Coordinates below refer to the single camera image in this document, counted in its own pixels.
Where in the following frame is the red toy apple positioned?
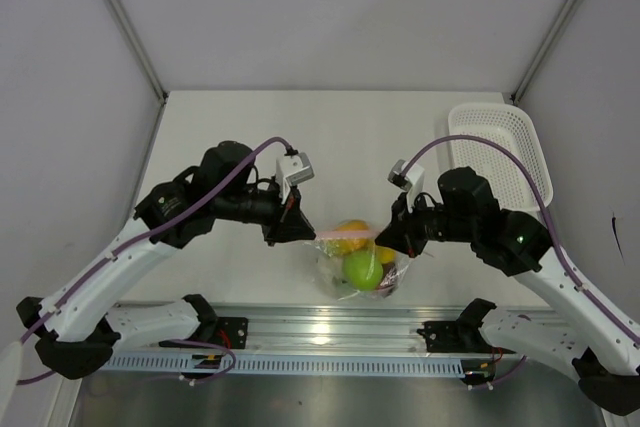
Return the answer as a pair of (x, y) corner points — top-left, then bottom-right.
(376, 262), (407, 298)

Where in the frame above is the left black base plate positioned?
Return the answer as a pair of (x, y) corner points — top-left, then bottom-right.
(158, 315), (249, 350)

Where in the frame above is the aluminium frame post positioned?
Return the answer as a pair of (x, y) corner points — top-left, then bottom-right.
(102, 0), (168, 104)
(507, 0), (584, 106)

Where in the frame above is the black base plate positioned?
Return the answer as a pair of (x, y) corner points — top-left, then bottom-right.
(416, 321), (475, 353)
(158, 315), (249, 350)

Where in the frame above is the aluminium mounting rail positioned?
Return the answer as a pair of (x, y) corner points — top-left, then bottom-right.
(99, 304), (571, 361)

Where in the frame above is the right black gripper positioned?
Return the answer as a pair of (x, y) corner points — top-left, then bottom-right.
(376, 188), (477, 258)

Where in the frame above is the left aluminium frame post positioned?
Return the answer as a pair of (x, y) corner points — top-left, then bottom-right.
(102, 0), (168, 104)

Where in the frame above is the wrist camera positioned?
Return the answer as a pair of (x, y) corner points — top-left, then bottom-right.
(388, 159), (425, 210)
(275, 152), (315, 204)

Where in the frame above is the green toy apple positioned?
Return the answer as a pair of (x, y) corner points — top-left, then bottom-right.
(342, 250), (383, 291)

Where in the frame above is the orange yellow toy mango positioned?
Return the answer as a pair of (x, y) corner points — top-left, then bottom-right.
(327, 220), (371, 256)

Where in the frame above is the clear pink-dotted zip bag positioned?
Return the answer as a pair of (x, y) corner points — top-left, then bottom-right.
(306, 220), (412, 301)

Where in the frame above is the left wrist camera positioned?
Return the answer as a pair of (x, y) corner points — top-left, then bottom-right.
(275, 152), (315, 204)

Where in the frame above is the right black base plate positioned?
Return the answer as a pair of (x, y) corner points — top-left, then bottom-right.
(416, 321), (475, 353)

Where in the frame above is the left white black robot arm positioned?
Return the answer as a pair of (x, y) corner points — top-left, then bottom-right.
(16, 139), (316, 380)

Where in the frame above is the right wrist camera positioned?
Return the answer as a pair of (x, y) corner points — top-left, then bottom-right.
(388, 159), (425, 210)

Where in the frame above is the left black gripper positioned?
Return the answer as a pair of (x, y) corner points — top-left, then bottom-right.
(214, 177), (315, 246)

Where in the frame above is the white slotted cable duct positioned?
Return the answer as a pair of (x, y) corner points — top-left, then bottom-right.
(102, 352), (465, 379)

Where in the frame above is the white plastic basket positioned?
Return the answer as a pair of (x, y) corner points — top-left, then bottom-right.
(448, 102), (553, 213)

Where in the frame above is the purple cable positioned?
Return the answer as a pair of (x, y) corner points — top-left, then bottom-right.
(14, 136), (299, 386)
(402, 133), (640, 348)

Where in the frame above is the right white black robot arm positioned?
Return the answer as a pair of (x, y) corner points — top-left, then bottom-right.
(375, 161), (639, 416)

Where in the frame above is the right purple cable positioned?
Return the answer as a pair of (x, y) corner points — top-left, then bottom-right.
(402, 133), (640, 348)

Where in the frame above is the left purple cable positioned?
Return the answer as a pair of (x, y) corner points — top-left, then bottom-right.
(14, 136), (299, 386)

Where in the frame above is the yellow toy lemon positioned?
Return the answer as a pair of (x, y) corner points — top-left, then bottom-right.
(373, 245), (397, 266)

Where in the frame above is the right aluminium frame post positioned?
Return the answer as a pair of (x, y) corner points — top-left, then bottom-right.
(507, 0), (584, 106)

